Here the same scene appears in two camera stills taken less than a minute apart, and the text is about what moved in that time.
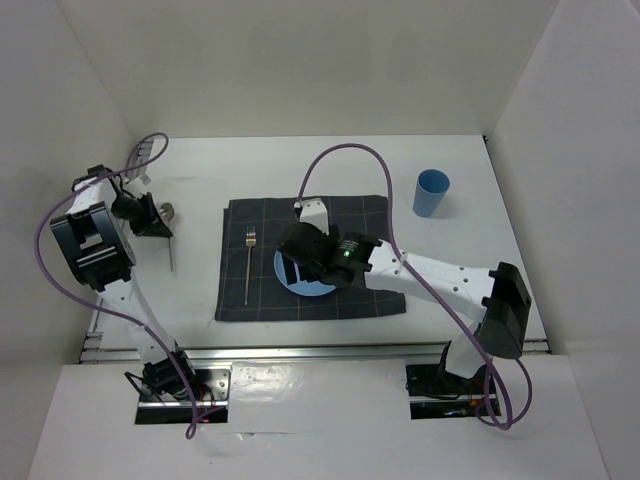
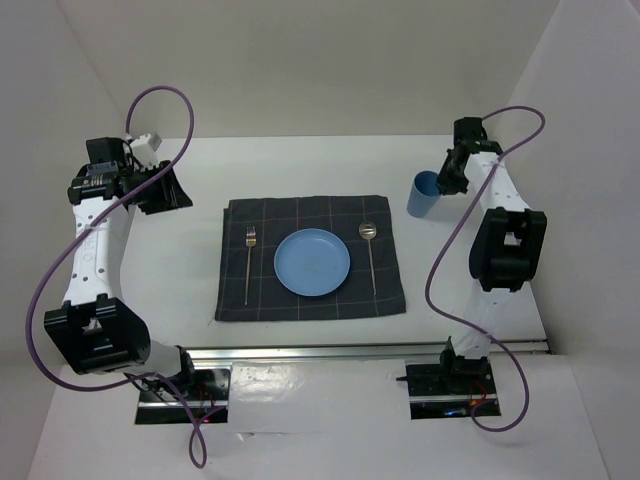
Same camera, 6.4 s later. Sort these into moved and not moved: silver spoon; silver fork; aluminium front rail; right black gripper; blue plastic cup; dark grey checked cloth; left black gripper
Moved: silver spoon; blue plastic cup; right black gripper; left black gripper
Not moved: dark grey checked cloth; aluminium front rail; silver fork
